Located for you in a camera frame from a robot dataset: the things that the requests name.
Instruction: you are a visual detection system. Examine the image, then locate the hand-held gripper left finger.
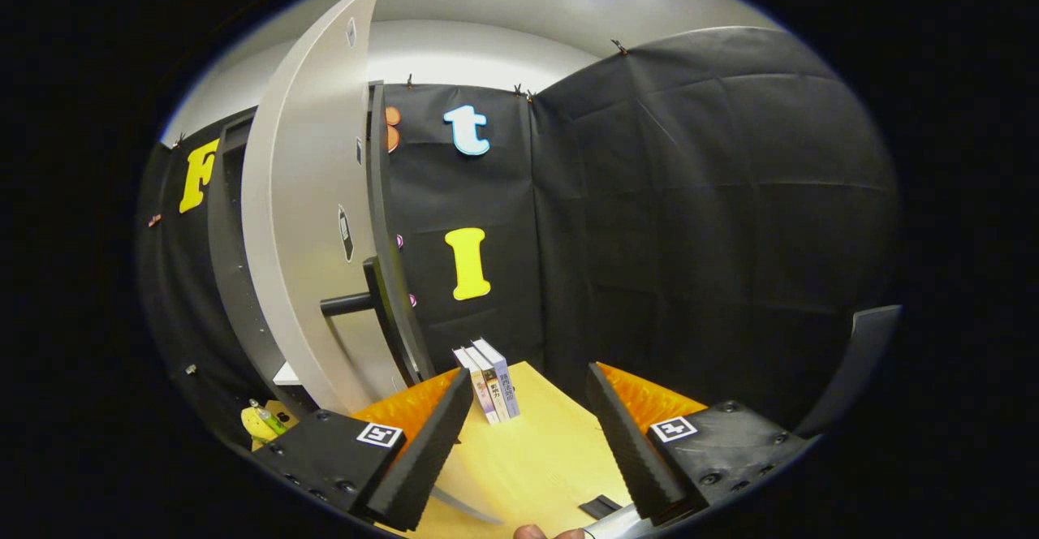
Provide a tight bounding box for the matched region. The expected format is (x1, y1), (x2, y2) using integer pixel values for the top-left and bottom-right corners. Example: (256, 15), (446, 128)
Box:
(252, 367), (474, 533)

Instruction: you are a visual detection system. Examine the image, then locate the black flat object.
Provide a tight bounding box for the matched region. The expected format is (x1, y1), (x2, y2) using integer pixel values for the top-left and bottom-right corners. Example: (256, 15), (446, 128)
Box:
(578, 494), (622, 520)

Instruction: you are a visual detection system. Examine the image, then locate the beige shoe cabinet door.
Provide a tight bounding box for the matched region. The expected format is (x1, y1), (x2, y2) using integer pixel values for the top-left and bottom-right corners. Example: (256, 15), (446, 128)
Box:
(242, 0), (504, 525)

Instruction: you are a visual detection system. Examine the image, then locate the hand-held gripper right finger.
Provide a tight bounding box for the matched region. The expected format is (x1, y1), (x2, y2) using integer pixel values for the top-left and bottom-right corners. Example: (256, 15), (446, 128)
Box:
(586, 362), (814, 524)

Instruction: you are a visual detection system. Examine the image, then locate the pale grey object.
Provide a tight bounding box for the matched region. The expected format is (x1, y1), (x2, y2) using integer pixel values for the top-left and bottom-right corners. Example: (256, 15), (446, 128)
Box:
(584, 505), (652, 539)

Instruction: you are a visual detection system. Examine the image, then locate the dark brown spine book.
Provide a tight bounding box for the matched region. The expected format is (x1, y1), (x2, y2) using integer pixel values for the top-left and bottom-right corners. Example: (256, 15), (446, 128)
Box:
(463, 344), (512, 421)

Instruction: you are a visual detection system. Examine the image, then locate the grey shoe cabinet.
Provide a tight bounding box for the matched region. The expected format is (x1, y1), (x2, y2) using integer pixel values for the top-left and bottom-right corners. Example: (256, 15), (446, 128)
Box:
(207, 80), (437, 422)

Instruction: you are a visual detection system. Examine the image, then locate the grey spine book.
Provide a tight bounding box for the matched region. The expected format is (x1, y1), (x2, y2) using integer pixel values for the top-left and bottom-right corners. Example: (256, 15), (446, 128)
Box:
(472, 338), (521, 418)

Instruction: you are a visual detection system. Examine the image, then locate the black door handle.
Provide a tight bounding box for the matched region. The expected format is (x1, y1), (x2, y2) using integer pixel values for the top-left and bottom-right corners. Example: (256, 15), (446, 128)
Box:
(321, 257), (419, 386)

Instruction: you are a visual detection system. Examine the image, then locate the black backdrop cloth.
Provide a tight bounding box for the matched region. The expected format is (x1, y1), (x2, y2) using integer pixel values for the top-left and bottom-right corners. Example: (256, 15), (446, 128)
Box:
(138, 26), (902, 442)

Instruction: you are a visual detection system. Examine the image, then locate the yellow plush toy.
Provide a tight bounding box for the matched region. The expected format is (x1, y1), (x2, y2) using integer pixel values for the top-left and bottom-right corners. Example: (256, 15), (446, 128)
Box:
(240, 405), (281, 444)

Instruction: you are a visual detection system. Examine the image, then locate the small green bottle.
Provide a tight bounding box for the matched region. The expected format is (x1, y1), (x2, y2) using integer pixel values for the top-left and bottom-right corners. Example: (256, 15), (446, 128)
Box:
(248, 399), (289, 436)

